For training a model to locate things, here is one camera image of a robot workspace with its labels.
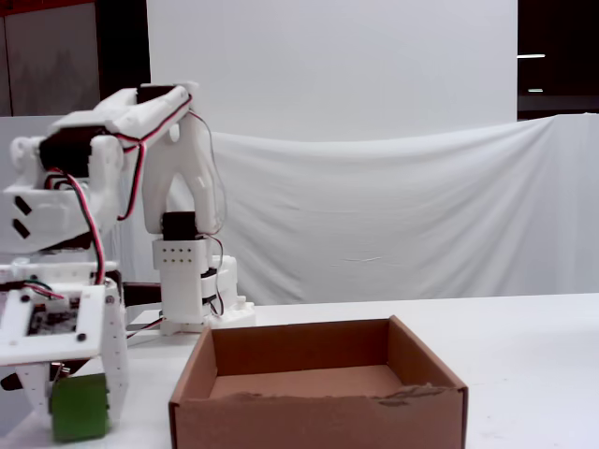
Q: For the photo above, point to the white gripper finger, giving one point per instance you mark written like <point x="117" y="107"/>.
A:
<point x="116" y="355"/>

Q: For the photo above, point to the white backdrop board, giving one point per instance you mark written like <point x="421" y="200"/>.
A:
<point x="327" y="61"/>

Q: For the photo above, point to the brown cardboard box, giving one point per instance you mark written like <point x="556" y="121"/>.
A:
<point x="318" y="421"/>

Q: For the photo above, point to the brown cabinet panel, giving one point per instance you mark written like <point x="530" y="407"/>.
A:
<point x="51" y="65"/>

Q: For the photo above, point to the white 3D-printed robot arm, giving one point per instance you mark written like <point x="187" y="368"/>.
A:
<point x="187" y="154"/>

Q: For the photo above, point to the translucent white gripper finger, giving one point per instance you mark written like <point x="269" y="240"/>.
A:
<point x="35" y="381"/>

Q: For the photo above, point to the long ceiling light strip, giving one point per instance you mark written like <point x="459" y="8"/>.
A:
<point x="531" y="56"/>

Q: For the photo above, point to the white cloth backdrop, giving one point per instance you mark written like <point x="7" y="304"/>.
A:
<point x="398" y="210"/>

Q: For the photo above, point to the green cube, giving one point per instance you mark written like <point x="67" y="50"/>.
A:
<point x="79" y="407"/>

